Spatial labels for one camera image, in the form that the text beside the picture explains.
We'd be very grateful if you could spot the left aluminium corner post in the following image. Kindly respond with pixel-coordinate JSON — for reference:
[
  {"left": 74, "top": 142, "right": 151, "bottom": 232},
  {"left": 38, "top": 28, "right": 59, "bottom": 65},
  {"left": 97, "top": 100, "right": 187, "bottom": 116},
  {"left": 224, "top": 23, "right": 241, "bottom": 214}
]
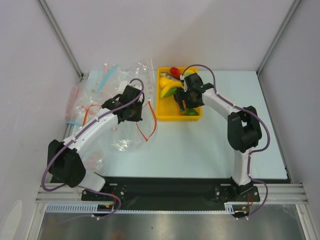
[{"left": 36, "top": 0, "right": 84, "bottom": 81}]

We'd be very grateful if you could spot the red toy mango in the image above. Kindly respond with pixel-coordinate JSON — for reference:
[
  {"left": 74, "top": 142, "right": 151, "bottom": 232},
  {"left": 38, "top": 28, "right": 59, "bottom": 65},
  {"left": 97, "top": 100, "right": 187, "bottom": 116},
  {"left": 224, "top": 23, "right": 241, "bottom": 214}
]
[{"left": 169, "top": 67, "right": 182, "bottom": 79}]

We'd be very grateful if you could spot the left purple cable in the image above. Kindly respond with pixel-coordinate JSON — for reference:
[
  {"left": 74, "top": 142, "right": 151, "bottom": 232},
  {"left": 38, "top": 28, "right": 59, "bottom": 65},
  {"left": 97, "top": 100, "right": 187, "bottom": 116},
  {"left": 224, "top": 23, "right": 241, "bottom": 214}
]
[{"left": 40, "top": 78, "right": 123, "bottom": 221}]

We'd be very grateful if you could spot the purple cable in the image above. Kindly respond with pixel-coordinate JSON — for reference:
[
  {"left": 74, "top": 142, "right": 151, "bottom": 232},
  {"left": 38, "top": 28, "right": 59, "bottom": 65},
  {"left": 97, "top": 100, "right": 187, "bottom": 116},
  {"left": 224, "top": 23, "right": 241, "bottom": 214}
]
[
  {"left": 40, "top": 78, "right": 123, "bottom": 221},
  {"left": 180, "top": 64, "right": 271, "bottom": 221}
]

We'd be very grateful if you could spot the clear pink-zipper zip bag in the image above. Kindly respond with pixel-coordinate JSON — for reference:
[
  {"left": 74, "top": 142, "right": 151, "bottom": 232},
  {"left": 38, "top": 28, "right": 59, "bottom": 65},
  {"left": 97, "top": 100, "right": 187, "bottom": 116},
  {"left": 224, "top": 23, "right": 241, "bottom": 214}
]
[{"left": 65, "top": 83, "right": 82, "bottom": 122}]

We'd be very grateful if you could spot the right aluminium corner post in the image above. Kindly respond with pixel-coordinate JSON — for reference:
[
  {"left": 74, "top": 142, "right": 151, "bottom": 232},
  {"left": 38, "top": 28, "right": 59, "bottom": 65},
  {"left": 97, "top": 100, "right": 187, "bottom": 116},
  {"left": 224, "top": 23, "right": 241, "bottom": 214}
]
[{"left": 256, "top": 0, "right": 304, "bottom": 78}]

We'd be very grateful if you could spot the yellow plastic bin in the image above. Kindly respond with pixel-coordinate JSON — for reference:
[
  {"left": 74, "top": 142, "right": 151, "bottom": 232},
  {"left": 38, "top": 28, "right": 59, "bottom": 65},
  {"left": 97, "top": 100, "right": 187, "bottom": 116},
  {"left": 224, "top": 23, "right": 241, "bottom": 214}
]
[{"left": 155, "top": 67, "right": 203, "bottom": 122}]

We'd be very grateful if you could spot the grey toy fish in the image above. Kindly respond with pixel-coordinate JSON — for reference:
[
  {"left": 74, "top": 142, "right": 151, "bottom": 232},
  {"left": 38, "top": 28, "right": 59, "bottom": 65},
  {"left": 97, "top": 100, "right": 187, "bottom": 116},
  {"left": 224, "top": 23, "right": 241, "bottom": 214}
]
[{"left": 160, "top": 72, "right": 177, "bottom": 81}]

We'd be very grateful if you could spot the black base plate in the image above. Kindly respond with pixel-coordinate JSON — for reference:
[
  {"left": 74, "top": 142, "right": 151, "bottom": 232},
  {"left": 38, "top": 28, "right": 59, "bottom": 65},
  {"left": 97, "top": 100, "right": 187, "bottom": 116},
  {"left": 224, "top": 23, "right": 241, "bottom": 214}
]
[{"left": 49, "top": 174, "right": 262, "bottom": 211}]

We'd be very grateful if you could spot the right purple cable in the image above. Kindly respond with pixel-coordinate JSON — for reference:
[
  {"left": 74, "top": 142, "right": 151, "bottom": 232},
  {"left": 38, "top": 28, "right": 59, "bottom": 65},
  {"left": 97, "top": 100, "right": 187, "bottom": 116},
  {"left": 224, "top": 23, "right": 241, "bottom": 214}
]
[{"left": 180, "top": 64, "right": 271, "bottom": 221}]

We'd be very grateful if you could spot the green toy vegetable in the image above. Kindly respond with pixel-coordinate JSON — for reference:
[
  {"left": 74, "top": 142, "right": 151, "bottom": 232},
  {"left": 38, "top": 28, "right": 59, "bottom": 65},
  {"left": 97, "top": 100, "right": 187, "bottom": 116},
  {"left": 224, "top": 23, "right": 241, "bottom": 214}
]
[{"left": 165, "top": 88, "right": 178, "bottom": 97}]

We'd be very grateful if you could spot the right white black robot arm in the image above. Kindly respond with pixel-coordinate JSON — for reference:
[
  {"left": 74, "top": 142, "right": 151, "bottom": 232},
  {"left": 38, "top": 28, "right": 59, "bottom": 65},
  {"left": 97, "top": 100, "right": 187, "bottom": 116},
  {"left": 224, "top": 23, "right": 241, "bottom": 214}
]
[{"left": 174, "top": 73, "right": 262, "bottom": 201}]

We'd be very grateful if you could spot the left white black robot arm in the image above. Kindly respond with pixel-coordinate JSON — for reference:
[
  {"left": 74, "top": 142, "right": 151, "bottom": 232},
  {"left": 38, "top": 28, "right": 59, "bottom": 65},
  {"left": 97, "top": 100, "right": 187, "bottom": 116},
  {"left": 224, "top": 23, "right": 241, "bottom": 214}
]
[{"left": 41, "top": 84, "right": 145, "bottom": 200}]

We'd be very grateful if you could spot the aluminium corner post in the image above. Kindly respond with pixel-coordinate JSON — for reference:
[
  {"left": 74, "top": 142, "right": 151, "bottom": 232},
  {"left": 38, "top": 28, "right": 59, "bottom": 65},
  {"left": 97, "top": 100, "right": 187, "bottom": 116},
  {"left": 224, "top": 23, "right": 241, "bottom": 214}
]
[
  {"left": 256, "top": 0, "right": 304, "bottom": 78},
  {"left": 36, "top": 0, "right": 84, "bottom": 81}
]

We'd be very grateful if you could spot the aluminium front rail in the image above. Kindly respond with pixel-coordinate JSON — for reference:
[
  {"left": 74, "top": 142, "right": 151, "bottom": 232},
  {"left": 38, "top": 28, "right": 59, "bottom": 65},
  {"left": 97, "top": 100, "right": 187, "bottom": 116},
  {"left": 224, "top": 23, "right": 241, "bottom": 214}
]
[{"left": 35, "top": 183, "right": 309, "bottom": 205}]

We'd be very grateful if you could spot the clear blue-zipper zip bag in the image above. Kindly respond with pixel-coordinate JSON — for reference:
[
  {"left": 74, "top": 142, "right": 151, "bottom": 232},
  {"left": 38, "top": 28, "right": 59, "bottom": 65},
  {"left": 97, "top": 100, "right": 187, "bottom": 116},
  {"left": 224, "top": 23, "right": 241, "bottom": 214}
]
[{"left": 89, "top": 63, "right": 120, "bottom": 103}]

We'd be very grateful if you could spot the orange green toy mango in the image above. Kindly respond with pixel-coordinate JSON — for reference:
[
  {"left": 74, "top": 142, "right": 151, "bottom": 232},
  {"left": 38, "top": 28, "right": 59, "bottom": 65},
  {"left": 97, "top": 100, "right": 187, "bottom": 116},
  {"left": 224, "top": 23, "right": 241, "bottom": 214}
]
[{"left": 181, "top": 108, "right": 199, "bottom": 116}]

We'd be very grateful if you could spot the yellow toy banana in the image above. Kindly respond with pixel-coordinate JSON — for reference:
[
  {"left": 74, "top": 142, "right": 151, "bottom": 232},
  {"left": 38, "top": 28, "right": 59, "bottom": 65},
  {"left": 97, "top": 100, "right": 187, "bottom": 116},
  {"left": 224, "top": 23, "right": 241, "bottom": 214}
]
[{"left": 160, "top": 81, "right": 184, "bottom": 99}]

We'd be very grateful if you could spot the clear orange-zipper zip bag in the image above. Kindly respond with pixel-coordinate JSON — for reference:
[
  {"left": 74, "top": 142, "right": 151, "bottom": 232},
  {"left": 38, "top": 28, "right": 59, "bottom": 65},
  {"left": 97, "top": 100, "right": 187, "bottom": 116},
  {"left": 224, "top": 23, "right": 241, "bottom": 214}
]
[{"left": 109, "top": 97, "right": 158, "bottom": 153}]

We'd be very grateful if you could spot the clear small orange-zipper bag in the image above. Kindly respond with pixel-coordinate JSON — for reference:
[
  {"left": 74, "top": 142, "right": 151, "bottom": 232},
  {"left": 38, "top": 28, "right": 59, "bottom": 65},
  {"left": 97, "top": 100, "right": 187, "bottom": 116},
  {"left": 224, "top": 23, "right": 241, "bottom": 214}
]
[{"left": 82, "top": 104, "right": 102, "bottom": 126}]

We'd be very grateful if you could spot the white slotted cable duct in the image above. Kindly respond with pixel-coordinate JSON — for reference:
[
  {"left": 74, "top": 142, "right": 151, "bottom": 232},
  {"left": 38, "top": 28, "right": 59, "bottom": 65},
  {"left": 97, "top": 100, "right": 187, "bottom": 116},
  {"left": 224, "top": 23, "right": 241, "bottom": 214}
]
[{"left": 46, "top": 203, "right": 240, "bottom": 215}]

